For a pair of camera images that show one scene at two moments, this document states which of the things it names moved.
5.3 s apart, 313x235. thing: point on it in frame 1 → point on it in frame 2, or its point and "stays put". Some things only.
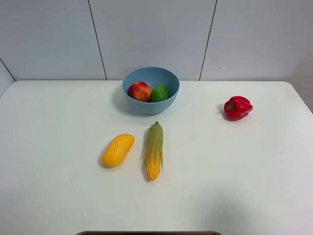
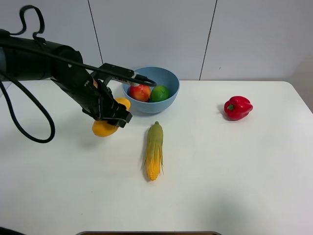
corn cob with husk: x=154 y=161 stays put
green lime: x=159 y=93 stays put
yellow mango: x=116 y=150 → x=103 y=128
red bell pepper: x=237 y=108 stays put
